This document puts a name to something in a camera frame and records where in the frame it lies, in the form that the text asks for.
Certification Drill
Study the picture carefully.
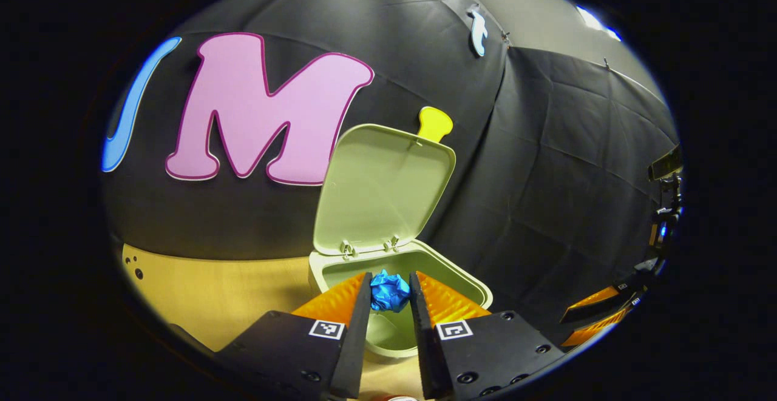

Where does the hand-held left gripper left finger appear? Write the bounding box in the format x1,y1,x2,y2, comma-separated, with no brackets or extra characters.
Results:
212,272,373,400

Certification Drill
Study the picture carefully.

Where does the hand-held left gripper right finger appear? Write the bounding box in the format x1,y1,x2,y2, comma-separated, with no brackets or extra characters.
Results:
409,271,566,400

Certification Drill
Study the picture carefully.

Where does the blue paper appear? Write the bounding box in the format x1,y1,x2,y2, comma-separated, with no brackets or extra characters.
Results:
370,269,412,314

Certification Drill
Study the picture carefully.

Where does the green desktop garbage bin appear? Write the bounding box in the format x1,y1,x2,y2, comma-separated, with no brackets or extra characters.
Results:
307,123,494,359

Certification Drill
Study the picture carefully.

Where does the black backdrop cloth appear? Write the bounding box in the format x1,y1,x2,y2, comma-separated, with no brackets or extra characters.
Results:
99,0,682,353

